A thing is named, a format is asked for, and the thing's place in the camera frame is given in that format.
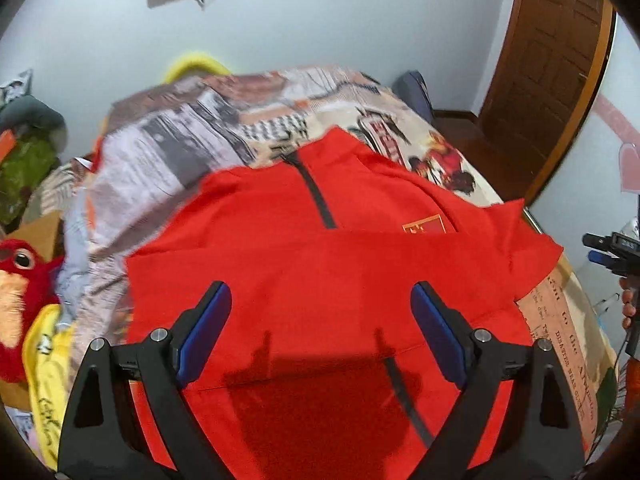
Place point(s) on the red plush toy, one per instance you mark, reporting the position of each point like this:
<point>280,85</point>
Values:
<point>20,280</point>

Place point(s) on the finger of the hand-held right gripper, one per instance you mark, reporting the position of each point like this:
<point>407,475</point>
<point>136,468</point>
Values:
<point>602,259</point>
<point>597,241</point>

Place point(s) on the yellow pillow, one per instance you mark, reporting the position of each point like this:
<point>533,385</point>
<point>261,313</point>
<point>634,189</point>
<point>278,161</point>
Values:
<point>190,60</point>

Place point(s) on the dark blue bag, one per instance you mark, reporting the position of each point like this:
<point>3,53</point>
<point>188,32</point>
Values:
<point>415,90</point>

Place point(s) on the printed blanket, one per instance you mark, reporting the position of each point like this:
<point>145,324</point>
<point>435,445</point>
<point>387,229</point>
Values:
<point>175,125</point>

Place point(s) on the brown wooden door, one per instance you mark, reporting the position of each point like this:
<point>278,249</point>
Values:
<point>550,60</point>

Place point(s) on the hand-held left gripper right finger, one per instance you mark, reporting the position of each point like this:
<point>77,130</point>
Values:
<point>437,325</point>

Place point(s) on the red zip-neck shirt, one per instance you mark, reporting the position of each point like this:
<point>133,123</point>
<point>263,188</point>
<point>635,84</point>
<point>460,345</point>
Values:
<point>300,240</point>

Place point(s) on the black white patterned cloth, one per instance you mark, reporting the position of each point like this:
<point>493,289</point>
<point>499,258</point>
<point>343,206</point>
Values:
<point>17,85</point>

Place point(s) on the yellow cloth with black writing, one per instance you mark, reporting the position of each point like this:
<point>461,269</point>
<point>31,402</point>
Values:
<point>45,350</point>

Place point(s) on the person's right hand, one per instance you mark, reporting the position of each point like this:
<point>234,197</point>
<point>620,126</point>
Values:
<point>627,305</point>

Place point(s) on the metal rail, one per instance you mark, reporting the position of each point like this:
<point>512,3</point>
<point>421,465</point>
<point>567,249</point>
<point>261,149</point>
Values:
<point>532,220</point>

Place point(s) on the grey cushion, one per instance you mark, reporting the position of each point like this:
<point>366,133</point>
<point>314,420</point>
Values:
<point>30,110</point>

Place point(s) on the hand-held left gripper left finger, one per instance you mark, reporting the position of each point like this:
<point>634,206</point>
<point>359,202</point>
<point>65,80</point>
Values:
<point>207,325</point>

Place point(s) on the pink heart wall sticker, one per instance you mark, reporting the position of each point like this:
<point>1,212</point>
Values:
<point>630,165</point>

